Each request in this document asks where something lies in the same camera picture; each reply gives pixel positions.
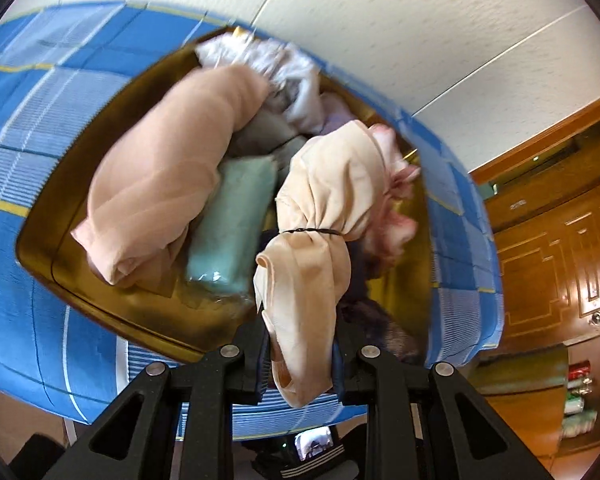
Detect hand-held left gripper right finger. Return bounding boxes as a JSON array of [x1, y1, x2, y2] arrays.
[[330, 322, 556, 480]]

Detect cream bundle with black band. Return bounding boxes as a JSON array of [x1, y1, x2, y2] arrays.
[[255, 120, 396, 408]]

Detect lavender knit bundle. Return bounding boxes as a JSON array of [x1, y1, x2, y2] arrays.
[[320, 100, 366, 136]]

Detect mint green cloth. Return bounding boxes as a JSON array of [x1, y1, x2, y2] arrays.
[[184, 155, 278, 306]]

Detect peach cloth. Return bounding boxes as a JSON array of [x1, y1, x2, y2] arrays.
[[71, 66, 271, 296]]

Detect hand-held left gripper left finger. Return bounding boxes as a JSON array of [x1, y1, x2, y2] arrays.
[[65, 322, 271, 480]]

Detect pink printed cloth bundle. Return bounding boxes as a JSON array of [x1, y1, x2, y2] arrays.
[[365, 122, 423, 266]]

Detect white knotted cloth bundle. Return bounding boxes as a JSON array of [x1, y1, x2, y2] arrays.
[[252, 40, 326, 131]]

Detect wooden wardrobe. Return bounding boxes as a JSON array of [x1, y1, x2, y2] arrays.
[[467, 95, 600, 461]]

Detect stacked colourful packets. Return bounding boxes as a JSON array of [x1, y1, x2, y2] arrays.
[[560, 360, 597, 438]]

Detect blue plaid sheet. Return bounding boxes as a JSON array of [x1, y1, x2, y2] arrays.
[[0, 1, 506, 441]]

